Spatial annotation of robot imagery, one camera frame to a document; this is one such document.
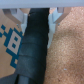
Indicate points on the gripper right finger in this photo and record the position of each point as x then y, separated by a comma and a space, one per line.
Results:
56, 14

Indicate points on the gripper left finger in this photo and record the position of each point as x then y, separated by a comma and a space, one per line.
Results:
19, 14

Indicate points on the wooden drawer box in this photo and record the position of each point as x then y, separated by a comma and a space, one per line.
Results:
9, 40

